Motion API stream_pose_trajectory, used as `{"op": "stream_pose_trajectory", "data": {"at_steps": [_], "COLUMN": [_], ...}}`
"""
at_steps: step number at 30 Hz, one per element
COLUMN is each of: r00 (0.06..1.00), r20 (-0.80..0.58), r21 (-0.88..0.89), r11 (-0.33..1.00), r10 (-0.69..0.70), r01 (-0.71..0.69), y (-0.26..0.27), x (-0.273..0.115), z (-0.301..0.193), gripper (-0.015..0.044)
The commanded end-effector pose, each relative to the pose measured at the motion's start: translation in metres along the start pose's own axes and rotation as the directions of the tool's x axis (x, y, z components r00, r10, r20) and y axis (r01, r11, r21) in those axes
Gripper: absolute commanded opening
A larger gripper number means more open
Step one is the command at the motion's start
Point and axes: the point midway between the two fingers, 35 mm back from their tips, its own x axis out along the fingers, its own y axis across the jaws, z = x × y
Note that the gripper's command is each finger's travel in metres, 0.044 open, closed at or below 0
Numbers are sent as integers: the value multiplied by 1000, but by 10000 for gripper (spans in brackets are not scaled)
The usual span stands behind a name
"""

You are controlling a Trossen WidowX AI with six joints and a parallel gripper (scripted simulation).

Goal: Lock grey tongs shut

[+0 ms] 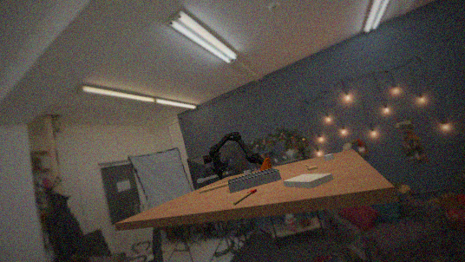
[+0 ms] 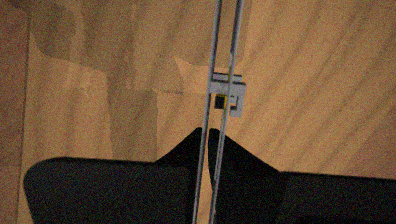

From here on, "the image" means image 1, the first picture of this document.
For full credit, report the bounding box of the grey roasting tin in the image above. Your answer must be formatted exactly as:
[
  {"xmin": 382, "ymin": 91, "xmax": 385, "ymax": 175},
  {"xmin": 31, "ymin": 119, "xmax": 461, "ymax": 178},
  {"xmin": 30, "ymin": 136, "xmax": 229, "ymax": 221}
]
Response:
[{"xmin": 227, "ymin": 168, "xmax": 281, "ymax": 193}]

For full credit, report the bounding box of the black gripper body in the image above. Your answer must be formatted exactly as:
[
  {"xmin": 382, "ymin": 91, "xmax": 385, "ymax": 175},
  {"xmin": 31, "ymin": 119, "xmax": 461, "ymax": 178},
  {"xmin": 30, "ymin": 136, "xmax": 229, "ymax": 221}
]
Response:
[{"xmin": 213, "ymin": 160, "xmax": 226, "ymax": 172}]

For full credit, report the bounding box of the light brown wooden board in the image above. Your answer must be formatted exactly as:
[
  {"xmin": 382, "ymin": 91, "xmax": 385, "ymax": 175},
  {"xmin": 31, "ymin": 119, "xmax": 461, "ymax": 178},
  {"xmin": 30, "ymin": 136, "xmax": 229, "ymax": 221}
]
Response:
[{"xmin": 200, "ymin": 180, "xmax": 228, "ymax": 193}]

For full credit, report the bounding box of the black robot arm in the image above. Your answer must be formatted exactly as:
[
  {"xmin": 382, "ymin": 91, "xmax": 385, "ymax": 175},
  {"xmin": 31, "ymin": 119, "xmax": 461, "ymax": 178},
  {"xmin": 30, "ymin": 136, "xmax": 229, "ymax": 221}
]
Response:
[{"xmin": 203, "ymin": 132, "xmax": 265, "ymax": 166}]

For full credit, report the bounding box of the cream flat rectangular slab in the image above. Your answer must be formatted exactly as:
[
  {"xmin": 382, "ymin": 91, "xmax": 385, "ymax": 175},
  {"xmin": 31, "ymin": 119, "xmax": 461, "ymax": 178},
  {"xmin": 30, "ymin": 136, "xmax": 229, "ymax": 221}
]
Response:
[{"xmin": 283, "ymin": 174, "xmax": 333, "ymax": 188}]

